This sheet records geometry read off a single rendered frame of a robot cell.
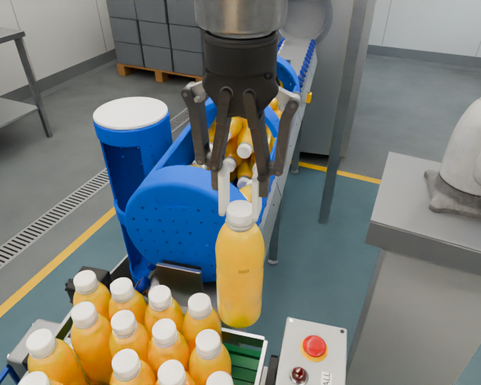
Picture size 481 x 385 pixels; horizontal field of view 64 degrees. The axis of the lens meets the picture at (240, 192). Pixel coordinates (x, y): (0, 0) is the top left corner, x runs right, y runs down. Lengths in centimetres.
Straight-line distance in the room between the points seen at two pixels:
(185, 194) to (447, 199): 63
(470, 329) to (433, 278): 19
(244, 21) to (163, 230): 56
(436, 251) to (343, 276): 133
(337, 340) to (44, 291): 191
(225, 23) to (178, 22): 411
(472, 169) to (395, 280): 35
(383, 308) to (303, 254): 118
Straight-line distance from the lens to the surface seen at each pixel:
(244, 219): 51
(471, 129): 98
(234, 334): 81
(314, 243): 243
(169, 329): 67
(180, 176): 77
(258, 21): 37
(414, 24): 584
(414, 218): 99
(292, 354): 65
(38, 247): 266
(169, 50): 463
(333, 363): 66
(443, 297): 116
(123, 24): 492
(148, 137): 146
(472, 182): 102
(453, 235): 98
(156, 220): 83
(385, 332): 130
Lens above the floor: 166
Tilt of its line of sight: 36 degrees down
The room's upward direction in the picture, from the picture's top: straight up
